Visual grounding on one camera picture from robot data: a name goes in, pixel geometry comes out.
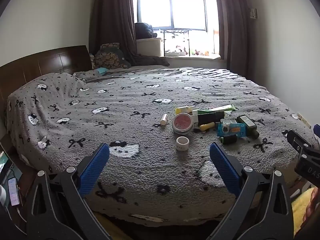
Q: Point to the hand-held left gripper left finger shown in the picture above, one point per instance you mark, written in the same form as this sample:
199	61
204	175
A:
95	170

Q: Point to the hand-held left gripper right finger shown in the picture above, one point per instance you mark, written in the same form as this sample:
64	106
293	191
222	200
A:
225	170

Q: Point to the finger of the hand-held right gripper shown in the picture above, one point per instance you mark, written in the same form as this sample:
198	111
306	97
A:
297	140
316	131

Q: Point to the yellow plastic marker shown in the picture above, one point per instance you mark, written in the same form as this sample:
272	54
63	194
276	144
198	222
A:
207	126

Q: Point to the dark green labelled bottle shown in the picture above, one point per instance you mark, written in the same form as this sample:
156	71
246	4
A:
247	125

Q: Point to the person's right hand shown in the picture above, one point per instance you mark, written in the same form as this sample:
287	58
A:
312	203

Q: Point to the small dark spool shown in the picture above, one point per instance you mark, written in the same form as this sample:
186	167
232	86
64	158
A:
228	140

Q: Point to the blue cosmetic box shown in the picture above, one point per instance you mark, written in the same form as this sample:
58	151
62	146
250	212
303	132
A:
232	130

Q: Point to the small white green box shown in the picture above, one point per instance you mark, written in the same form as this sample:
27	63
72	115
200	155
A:
228	121

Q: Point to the black cylindrical bottle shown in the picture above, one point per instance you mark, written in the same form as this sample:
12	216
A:
210	117

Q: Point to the grey printed blanket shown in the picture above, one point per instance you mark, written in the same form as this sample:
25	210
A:
125	120

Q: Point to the green squeeze tube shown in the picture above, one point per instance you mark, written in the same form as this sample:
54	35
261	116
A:
222	108

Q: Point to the round tin with pink lid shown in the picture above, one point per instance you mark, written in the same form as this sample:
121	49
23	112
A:
182	123

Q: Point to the yellow-green small bottle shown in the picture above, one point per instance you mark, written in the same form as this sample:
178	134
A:
183	110

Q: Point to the small white tube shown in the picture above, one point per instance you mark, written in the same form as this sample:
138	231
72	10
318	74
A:
163	119

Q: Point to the smartphone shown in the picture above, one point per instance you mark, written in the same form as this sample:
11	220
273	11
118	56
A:
13	192

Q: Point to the small teal item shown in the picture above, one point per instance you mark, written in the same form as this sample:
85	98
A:
101	71

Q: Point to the dark patterned pillow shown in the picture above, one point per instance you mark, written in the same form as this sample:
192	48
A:
110	56

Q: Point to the brown wooden headboard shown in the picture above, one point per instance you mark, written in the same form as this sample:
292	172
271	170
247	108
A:
45	62

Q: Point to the brown curtain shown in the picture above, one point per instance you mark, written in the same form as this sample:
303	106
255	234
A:
112	17
232	25

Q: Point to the white cabinet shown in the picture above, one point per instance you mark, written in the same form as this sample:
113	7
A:
148	46

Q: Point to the dark cloth pile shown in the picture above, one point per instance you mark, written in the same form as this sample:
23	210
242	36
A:
145	30

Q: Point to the window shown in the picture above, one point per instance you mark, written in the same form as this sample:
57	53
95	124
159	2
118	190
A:
175	7

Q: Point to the wall socket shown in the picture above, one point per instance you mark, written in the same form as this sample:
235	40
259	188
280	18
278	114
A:
303	119

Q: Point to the wall switch panel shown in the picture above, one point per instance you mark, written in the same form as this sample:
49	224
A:
253	13

